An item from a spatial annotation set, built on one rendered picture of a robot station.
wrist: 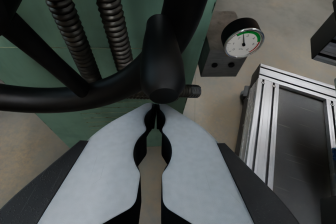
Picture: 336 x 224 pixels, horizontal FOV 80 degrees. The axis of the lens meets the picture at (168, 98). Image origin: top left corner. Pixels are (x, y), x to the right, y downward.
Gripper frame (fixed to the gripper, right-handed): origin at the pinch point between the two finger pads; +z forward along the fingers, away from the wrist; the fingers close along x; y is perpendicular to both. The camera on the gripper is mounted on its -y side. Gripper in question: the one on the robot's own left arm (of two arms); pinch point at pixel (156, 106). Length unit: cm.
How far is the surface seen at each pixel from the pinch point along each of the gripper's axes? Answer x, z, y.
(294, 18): 99, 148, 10
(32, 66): -26.4, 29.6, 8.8
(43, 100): -11.7, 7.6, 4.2
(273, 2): 88, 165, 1
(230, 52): 11.8, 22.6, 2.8
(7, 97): -14.9, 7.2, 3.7
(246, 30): 12.6, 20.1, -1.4
